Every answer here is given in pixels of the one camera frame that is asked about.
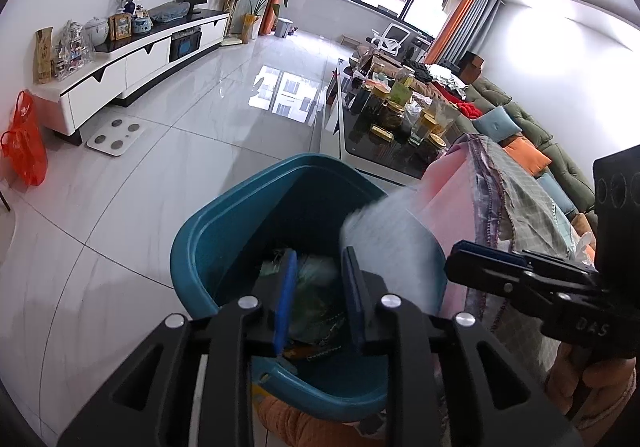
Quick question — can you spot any orange cushion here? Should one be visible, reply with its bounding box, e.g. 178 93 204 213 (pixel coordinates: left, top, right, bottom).
502 136 552 178
570 213 596 248

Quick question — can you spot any green foil snack bag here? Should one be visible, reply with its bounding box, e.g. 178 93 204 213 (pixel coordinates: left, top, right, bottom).
280 255 349 359

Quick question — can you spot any teal cushion far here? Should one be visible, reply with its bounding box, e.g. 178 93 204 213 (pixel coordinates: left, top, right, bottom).
472 106 521 144

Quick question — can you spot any black glass coffee table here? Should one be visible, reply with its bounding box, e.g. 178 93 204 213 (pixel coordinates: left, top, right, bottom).
319 58 450 187

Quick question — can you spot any green brown sectional sofa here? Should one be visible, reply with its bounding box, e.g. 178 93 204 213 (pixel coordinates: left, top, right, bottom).
349 53 599 233

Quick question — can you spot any teal plastic trash bin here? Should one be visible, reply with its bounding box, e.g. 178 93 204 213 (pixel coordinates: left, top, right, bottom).
169 152 449 423

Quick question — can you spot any teal cushion near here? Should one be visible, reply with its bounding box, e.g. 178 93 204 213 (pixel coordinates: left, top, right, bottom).
537 170 578 219

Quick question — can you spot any orange cushion far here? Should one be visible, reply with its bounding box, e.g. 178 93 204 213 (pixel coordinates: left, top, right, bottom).
502 136 552 178

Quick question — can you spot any orange cushion near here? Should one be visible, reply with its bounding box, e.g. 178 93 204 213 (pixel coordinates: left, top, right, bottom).
570 213 596 248

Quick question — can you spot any orange plastic bag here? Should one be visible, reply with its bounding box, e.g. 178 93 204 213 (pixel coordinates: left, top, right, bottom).
1 90 48 186

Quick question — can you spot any patterned green tablecloth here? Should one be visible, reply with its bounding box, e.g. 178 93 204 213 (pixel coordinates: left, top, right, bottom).
414 131 599 383

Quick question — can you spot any teal cushion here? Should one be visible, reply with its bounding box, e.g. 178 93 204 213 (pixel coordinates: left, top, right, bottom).
537 170 578 219
472 106 521 144

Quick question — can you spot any white black tv cabinet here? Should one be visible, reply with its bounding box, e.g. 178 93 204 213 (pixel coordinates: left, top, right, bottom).
30 10 229 142

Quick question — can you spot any white bathroom scale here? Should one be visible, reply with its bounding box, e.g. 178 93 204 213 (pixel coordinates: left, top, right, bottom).
86 115 146 156

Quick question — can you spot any white small trash can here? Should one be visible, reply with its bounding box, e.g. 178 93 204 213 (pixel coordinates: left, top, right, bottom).
274 18 293 38

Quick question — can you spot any person's right hand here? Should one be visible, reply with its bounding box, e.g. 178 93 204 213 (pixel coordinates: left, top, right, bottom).
544 343 637 445

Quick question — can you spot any white office chair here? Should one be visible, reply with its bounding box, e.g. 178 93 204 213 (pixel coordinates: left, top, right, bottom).
371 23 411 57

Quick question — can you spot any right orange grey curtain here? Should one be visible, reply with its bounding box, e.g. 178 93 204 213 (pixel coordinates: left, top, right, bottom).
423 0 503 66

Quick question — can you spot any framed picture on cabinet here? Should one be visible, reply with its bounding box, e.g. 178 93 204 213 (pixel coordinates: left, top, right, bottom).
108 12 132 42

